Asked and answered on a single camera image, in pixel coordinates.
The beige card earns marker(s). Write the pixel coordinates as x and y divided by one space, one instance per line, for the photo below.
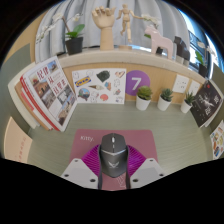
16 143

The white wall socket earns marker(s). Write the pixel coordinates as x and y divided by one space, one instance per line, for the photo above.
194 87
180 83

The stack of white and brown books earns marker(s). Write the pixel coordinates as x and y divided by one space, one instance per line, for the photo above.
23 103

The small succulent in white pot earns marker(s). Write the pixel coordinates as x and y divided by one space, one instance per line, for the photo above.
142 103
163 104
186 107

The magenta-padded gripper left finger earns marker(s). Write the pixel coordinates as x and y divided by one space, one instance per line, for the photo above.
88 160

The magazine with red spine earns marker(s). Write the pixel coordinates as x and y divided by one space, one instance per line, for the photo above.
50 90

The pink wooden horse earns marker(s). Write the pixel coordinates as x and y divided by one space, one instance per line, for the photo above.
160 43

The black wooden horse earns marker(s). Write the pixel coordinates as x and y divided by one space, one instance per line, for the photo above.
180 50

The dark grey computer mouse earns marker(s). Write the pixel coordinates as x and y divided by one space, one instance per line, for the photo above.
113 156

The window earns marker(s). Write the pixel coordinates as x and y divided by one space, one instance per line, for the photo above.
196 30

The light wooden desk shelf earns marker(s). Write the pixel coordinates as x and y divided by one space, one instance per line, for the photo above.
133 58

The grey curtain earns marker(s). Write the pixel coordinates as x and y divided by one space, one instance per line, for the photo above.
166 23

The olive desk partition panel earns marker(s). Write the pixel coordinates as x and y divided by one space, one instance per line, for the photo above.
13 66
220 76

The purple round number sticker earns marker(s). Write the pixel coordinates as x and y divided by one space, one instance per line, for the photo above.
135 83

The black book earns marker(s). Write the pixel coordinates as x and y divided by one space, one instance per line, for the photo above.
206 103

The pink mouse pad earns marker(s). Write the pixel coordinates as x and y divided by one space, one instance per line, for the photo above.
140 140

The white sheet with colourful stickers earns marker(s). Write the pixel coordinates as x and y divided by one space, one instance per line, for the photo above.
218 141

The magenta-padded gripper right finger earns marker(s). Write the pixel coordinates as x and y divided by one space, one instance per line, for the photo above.
138 163

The wooden mannequin figure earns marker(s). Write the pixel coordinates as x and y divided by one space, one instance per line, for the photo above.
125 20

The white sticker sheet with drawings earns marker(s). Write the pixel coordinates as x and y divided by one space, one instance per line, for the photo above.
100 86

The wooden hand model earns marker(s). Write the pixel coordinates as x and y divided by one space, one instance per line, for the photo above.
106 33

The white orchid in black pot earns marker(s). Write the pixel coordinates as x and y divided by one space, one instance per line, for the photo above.
151 20
74 46
202 69

